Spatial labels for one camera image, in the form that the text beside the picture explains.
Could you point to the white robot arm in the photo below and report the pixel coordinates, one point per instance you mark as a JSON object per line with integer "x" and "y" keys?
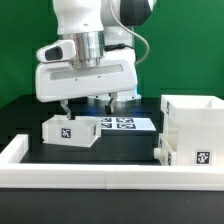
{"x": 93, "y": 54}

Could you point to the white drawer box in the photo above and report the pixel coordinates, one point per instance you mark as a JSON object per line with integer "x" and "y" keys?
{"x": 82, "y": 131}
{"x": 165, "y": 153}

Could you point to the white U-shaped fence frame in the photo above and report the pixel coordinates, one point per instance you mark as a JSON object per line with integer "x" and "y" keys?
{"x": 14, "y": 173}

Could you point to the marker tag sheet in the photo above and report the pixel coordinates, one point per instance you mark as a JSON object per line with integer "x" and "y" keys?
{"x": 127, "y": 123}

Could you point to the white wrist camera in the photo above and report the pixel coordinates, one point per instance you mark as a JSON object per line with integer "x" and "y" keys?
{"x": 61, "y": 50}

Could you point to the white drawer cabinet frame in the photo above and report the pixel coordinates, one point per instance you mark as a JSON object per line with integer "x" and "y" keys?
{"x": 194, "y": 125}

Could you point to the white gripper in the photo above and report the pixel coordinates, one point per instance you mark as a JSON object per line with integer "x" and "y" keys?
{"x": 59, "y": 81}

